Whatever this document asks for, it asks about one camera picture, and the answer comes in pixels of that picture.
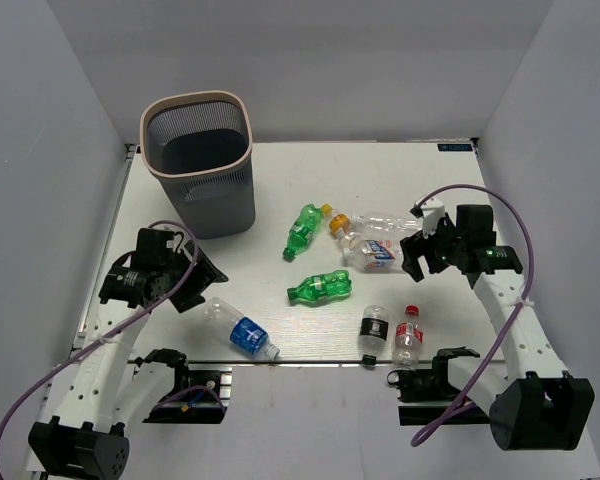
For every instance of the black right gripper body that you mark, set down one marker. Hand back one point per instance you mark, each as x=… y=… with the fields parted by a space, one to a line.
x=442 y=253

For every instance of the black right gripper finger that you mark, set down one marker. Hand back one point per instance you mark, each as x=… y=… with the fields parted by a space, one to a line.
x=430 y=223
x=413 y=248

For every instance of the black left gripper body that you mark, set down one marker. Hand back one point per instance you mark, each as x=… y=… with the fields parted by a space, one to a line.
x=202 y=276

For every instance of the blue orange label bottle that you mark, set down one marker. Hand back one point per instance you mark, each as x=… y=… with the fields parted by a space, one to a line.
x=374 y=256

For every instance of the clear unlabelled plastic bottle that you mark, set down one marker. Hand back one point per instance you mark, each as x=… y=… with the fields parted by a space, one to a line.
x=379 y=225

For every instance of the blue label water bottle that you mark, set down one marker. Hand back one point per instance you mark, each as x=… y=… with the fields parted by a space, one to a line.
x=236 y=329

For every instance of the green Sprite bottle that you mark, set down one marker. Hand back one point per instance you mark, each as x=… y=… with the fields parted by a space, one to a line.
x=302 y=231
x=317 y=288

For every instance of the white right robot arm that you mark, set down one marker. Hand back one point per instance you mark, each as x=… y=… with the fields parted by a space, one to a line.
x=530 y=398

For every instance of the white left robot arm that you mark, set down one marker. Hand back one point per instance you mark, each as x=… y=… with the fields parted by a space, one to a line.
x=87 y=435

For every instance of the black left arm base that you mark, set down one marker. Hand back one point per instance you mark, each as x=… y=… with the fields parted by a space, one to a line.
x=206 y=402

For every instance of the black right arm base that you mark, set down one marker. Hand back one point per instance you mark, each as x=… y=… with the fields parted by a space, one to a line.
x=422 y=395

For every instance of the grey mesh waste bin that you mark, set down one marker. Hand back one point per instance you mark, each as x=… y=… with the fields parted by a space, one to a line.
x=199 y=147

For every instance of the orange label clear bottle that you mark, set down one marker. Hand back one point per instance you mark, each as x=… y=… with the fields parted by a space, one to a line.
x=340 y=226

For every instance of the blue table corner label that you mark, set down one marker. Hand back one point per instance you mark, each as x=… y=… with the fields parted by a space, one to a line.
x=455 y=147

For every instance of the red cap clear bottle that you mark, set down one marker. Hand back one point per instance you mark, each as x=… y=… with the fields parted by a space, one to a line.
x=408 y=340

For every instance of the black label water bottle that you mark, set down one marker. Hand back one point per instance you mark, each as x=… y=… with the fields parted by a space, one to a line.
x=373 y=334

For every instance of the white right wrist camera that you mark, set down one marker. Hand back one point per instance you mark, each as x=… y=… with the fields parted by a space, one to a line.
x=424 y=206

